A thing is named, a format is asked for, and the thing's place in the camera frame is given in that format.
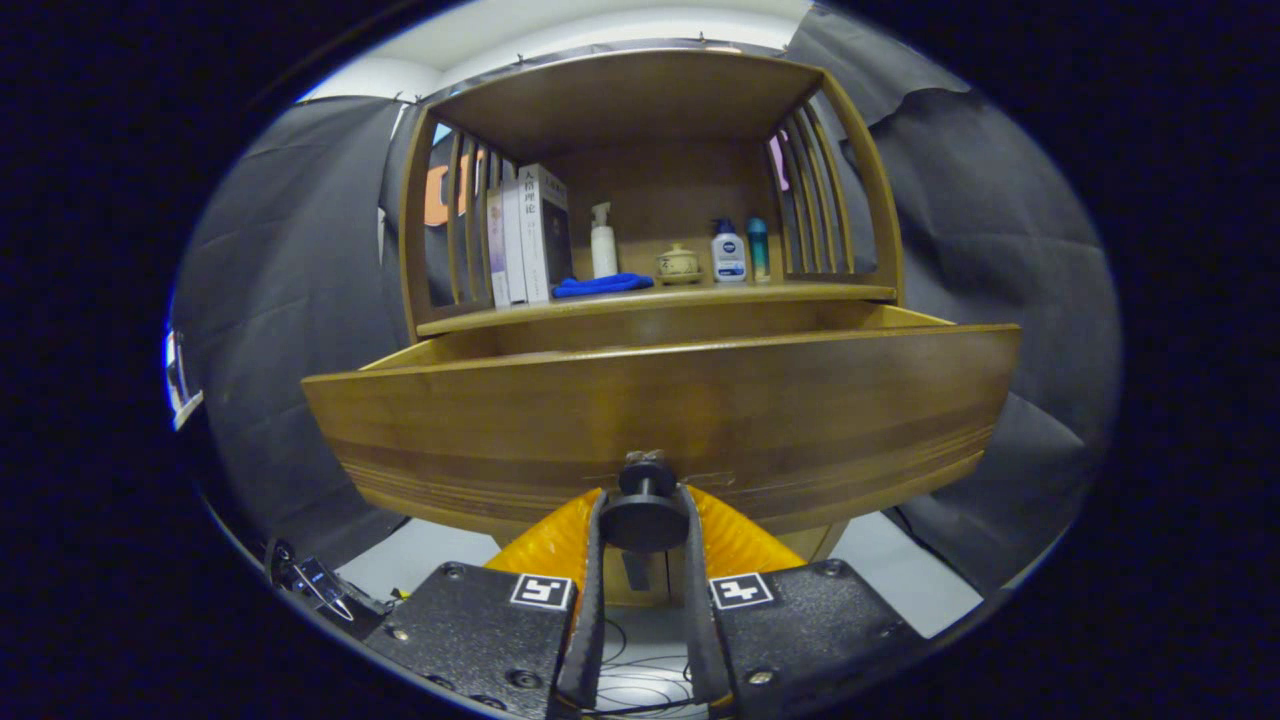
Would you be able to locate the beige lidded teacup with saucer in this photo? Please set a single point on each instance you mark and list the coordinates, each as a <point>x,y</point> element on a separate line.
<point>679,264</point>

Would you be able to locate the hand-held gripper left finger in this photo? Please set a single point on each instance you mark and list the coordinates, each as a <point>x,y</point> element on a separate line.
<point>592,620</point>

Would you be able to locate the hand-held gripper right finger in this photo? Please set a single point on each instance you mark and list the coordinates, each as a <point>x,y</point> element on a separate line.
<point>700,640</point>

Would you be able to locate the pale purple book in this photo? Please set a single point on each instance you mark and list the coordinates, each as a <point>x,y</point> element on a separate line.
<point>497,250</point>

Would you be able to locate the teal cylindrical bottle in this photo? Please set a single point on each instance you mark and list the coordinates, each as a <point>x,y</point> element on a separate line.
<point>758,250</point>

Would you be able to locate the white lotion bottle blue cap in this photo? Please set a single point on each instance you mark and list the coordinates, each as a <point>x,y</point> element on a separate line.
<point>729,255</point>

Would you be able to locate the wooden countertop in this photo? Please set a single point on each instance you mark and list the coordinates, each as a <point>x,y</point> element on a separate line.
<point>640,297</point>

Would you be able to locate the white book with dark cover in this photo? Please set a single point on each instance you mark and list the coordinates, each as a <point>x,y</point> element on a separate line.
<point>535,240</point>

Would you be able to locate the white pump bottle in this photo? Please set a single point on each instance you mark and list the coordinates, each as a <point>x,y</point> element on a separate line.
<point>604,250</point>

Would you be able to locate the white device stand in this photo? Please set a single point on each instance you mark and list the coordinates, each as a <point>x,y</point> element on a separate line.
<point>180,385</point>

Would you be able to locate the blue cloth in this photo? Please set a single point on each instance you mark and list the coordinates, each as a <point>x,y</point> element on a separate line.
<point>600,285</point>

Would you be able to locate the wooden drawer with black knob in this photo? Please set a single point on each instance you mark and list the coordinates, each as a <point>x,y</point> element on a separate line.
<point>600,400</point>

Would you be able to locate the plain white book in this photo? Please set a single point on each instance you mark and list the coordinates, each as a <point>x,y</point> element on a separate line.
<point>513,250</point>

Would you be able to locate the wooden cabinet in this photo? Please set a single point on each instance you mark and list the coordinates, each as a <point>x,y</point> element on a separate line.
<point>620,100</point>

